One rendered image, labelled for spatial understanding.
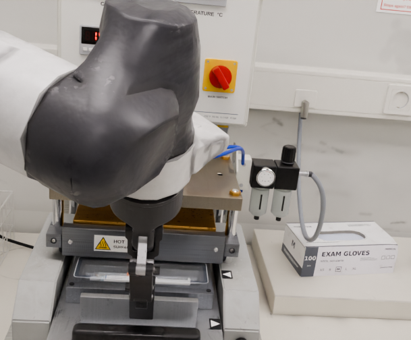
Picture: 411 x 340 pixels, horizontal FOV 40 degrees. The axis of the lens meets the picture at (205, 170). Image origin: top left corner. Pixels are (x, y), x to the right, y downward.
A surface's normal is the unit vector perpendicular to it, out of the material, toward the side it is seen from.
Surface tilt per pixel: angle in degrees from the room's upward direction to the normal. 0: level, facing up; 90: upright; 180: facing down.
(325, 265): 90
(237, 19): 90
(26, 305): 40
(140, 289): 124
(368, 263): 90
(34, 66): 31
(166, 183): 109
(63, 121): 59
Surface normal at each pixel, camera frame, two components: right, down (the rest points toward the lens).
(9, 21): 0.07, 0.36
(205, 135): 0.36, -0.80
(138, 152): 0.86, 0.39
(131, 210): -0.29, 0.61
